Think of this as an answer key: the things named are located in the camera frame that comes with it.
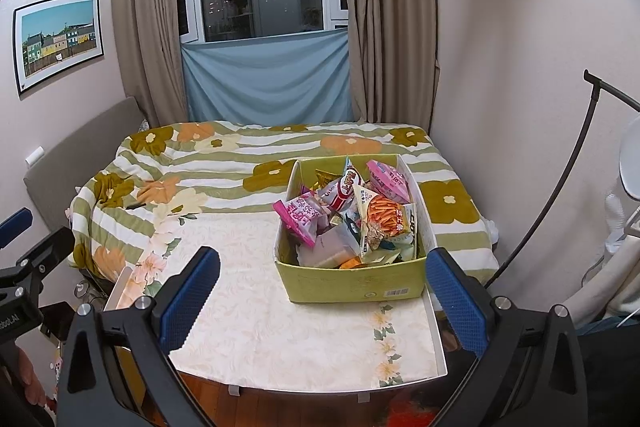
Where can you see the green cardboard snack box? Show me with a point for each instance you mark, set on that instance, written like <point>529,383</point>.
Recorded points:
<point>399,280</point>

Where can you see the cream floral table cloth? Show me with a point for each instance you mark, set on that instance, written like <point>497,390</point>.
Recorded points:
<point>250,335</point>

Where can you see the pink strawberry snack bag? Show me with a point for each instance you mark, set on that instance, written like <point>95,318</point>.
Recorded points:
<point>305,216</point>

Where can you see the beige curtain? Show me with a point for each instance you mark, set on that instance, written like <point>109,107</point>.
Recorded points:
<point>149,55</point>
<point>393,60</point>

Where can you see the person's left hand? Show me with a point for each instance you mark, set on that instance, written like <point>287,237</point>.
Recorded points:
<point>34,391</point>

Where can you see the framed houses picture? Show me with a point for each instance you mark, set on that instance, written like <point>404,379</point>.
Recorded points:
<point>52,36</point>

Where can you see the red white snack bag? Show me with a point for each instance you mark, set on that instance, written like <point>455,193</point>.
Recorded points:
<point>338,194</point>

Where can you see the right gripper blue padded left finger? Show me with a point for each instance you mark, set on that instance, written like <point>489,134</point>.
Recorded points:
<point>182,297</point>

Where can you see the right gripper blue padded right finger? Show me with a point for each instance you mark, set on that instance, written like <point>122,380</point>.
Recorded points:
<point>462,298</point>

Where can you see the grey bed headboard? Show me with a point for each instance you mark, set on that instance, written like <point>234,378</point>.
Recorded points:
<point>51,182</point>

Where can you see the right beige curtain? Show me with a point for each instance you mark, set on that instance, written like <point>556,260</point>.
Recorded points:
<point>393,60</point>

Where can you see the blue window cloth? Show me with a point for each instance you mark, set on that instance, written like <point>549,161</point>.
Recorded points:
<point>272,81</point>

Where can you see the black lamp stand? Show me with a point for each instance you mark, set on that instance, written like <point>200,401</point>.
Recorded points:
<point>597,86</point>

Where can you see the left beige curtain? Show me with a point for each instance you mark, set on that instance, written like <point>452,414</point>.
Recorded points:
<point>149,55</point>

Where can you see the orange sticks snack bag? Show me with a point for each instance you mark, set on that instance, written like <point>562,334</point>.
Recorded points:
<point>388,229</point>

